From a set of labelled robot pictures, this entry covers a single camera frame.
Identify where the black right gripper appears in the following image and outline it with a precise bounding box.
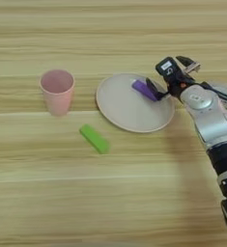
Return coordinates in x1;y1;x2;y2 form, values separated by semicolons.
145;55;202;101

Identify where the purple rectangular block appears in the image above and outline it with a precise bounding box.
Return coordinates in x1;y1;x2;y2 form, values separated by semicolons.
131;79;159;103

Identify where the beige round plate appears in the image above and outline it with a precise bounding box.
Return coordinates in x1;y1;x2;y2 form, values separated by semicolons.
96;72;176;134

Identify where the green rectangular block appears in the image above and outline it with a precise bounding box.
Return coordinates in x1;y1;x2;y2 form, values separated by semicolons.
78;123;111;155

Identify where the pink plastic cup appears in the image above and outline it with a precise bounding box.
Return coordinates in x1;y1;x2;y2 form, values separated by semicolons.
39;69;76;118

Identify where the small black box white label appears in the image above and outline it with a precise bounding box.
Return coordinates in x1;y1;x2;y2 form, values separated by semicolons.
155;56;184;82

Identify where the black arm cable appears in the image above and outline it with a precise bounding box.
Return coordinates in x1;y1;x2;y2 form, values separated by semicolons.
200;81;227;102

